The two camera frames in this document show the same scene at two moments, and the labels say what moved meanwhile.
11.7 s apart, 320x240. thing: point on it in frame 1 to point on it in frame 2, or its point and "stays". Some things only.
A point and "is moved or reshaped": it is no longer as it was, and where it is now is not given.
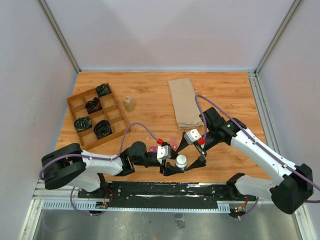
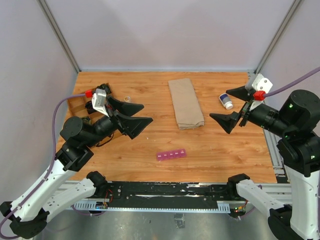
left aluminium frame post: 59,34 stays
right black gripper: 200,162 to 226,120
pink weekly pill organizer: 173,143 is moved or reshaped
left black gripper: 170,169 to 132,125
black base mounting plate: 132,194 stays
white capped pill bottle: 181,161 to 226,101
